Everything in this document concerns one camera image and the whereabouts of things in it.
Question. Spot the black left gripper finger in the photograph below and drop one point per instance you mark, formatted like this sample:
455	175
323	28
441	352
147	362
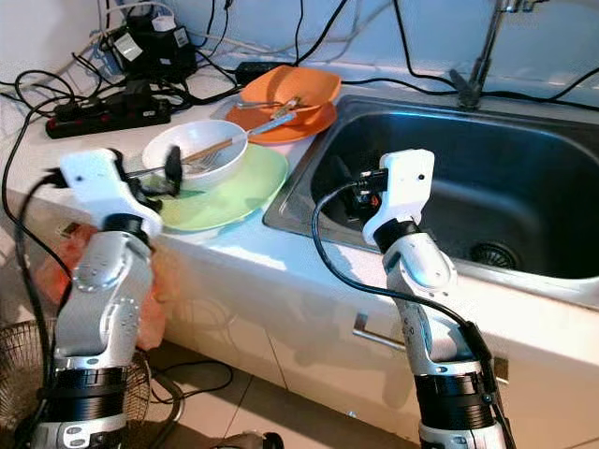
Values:
175	170

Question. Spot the silver fork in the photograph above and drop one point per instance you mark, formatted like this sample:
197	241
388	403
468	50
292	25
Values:
257	104
206	165

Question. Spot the white bowl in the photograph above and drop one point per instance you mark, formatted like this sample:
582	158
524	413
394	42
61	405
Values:
197	131

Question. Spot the green plate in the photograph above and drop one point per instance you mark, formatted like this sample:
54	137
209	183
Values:
248	194

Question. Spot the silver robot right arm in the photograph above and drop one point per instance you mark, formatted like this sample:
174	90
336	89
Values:
421	267

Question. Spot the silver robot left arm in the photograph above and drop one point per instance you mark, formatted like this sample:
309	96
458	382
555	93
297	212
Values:
103	309

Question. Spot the white kitchen cabinet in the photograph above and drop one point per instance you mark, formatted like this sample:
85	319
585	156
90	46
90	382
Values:
271	327

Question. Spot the orange plate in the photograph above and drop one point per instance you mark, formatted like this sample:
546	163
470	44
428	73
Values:
299	132

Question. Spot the black power strip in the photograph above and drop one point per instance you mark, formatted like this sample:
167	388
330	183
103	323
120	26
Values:
103	117

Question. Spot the silver spoon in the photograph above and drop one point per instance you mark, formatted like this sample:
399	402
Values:
273	124

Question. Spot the orange bowl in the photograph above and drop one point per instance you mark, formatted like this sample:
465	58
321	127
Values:
315	82

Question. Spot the large black power adapter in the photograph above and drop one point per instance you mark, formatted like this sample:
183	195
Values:
150	53

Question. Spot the red plastic bag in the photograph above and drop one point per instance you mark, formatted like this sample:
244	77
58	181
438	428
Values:
56	271

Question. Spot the small black power adapter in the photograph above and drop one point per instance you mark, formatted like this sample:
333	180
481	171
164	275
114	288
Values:
255	71

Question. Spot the stainless steel sink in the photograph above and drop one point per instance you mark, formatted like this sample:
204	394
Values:
505	159

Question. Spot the white plug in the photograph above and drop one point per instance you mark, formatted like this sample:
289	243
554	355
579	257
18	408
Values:
164	23

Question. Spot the metal faucet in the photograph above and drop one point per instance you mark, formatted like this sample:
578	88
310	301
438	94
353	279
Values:
477	65

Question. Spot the black floor fan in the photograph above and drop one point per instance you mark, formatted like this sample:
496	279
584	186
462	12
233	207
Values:
23	374

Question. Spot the grey robot foot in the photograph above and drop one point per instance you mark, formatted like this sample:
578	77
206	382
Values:
248	441

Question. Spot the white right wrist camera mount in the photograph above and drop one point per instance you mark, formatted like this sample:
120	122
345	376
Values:
407	182

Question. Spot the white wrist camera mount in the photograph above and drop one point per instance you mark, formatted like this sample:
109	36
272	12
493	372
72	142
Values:
407	182
94	182

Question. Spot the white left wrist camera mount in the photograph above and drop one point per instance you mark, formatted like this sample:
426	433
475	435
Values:
94	182

